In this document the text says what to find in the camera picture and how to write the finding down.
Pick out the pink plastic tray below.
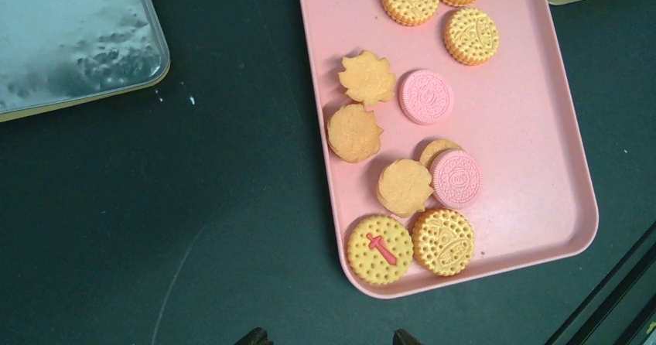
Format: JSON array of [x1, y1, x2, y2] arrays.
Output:
[[300, 0, 599, 299]]

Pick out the pink sandwich cookie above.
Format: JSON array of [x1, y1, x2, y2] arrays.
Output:
[[429, 149, 483, 210], [399, 69, 455, 125]]

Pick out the yellow biscuit red cross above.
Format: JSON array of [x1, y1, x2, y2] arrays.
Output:
[[347, 215, 414, 285]]

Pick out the silver metal tin lid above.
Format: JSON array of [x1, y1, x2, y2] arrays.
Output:
[[1, 0, 171, 121]]

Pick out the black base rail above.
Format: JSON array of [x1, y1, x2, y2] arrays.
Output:
[[547, 225, 655, 344]]

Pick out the flower-shaped tan cookie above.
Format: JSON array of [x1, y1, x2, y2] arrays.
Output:
[[338, 50, 396, 108]]

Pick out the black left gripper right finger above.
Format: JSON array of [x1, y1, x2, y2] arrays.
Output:
[[392, 329, 423, 345]]

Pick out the round swirl tan cookie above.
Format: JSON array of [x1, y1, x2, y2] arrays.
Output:
[[326, 104, 384, 163]]

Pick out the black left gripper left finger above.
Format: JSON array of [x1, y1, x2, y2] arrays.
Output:
[[234, 327, 273, 345]]

